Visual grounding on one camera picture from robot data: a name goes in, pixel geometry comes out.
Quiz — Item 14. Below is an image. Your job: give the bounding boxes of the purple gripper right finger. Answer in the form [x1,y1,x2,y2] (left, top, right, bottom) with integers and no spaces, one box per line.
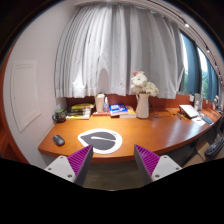
[133,144,183,185]

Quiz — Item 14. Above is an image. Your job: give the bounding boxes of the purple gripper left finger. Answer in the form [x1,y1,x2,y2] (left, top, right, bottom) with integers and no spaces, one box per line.
[44,144,94,187]

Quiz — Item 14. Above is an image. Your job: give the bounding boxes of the dark grey computer mouse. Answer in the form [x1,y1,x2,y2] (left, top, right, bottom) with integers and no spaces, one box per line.
[52,135,65,146]

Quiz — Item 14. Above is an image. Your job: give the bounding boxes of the white grey leaf mousepad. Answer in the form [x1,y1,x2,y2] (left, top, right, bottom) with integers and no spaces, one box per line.
[78,128,123,155]

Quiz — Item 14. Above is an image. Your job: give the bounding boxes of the stack of books left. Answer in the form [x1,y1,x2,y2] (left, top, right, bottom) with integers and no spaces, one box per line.
[66,103,94,120]

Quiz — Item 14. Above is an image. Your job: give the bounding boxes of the dark green mug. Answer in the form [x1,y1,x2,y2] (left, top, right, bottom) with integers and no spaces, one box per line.
[52,109,66,123]

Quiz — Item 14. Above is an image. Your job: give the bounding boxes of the orange book under blue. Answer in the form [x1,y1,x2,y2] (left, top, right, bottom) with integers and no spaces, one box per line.
[120,106,137,118]

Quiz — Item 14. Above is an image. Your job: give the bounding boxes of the white ceramic pitcher vase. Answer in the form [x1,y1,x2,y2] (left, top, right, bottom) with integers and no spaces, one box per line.
[136,93,149,119]

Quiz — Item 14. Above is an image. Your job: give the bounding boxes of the blue white book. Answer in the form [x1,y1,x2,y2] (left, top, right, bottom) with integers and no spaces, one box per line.
[110,104,128,116]

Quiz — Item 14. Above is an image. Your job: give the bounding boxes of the clear plastic bottle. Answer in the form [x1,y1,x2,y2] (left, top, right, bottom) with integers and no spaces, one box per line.
[103,97,109,112]

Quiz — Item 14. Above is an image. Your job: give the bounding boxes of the white tissue box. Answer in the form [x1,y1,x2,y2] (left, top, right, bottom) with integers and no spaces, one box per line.
[95,93,105,112]

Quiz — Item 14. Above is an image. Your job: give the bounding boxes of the white laptop on stand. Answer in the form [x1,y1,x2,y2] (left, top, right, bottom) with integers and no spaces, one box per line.
[179,105,199,118]

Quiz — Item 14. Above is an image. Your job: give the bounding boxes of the dark phone on desk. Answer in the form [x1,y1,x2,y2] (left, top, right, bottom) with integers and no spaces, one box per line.
[202,117,214,125]

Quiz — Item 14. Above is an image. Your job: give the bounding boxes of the white pink flower bouquet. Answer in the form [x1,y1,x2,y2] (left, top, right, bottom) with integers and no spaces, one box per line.
[131,71,159,97]

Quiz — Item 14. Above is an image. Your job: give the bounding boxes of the teal side curtain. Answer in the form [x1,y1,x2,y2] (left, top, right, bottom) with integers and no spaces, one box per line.
[182,34,201,94]

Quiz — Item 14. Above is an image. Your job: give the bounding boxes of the white pleated curtain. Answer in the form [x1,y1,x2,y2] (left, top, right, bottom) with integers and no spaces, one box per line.
[55,3,184,99]

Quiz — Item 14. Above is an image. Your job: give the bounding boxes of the white wall panel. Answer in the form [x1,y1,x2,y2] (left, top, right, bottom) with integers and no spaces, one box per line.
[10,60,41,132]

